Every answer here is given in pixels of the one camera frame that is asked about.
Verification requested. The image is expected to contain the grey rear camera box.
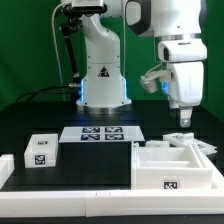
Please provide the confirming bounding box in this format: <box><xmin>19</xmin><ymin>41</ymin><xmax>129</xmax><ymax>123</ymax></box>
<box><xmin>71</xmin><ymin>0</ymin><xmax>107</xmax><ymax>13</ymax></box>

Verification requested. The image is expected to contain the white U-shaped obstacle frame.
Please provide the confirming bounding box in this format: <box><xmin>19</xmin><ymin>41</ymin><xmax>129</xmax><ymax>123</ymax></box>
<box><xmin>0</xmin><ymin>154</ymin><xmax>224</xmax><ymax>218</ymax></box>

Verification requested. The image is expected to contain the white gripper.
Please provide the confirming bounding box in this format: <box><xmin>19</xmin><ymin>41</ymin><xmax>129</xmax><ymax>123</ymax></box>
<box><xmin>158</xmin><ymin>39</ymin><xmax>207</xmax><ymax>128</ymax></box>

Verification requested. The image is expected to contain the black cable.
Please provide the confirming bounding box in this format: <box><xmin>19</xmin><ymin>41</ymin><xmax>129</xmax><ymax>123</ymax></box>
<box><xmin>15</xmin><ymin>83</ymin><xmax>83</xmax><ymax>103</ymax></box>

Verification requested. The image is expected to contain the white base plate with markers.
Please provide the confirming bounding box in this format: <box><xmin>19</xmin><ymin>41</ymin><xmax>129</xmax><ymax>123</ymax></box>
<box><xmin>59</xmin><ymin>126</ymin><xmax>144</xmax><ymax>143</ymax></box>

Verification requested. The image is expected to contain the white cabinet top block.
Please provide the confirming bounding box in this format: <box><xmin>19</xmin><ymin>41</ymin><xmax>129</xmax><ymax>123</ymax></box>
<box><xmin>24</xmin><ymin>134</ymin><xmax>58</xmax><ymax>168</ymax></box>

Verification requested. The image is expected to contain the white cabinet body box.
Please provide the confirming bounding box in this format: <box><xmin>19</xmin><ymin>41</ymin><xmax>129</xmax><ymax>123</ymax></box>
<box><xmin>131</xmin><ymin>144</ymin><xmax>213</xmax><ymax>190</ymax></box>

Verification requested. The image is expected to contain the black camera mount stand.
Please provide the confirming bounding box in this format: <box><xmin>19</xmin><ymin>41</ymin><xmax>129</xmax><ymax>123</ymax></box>
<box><xmin>60</xmin><ymin>4</ymin><xmax>82</xmax><ymax>83</ymax></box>

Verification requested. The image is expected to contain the white cable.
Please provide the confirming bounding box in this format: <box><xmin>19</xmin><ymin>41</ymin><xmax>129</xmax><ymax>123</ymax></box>
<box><xmin>50</xmin><ymin>2</ymin><xmax>73</xmax><ymax>101</ymax></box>

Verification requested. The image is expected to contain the white cabinet door panel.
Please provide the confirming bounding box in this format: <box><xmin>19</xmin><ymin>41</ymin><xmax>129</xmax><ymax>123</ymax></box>
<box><xmin>163</xmin><ymin>132</ymin><xmax>217</xmax><ymax>155</ymax></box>
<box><xmin>145</xmin><ymin>140</ymin><xmax>170</xmax><ymax>148</ymax></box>

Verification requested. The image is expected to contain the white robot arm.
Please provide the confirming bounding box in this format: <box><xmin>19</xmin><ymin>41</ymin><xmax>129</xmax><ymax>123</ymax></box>
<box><xmin>72</xmin><ymin>0</ymin><xmax>207</xmax><ymax>127</ymax></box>

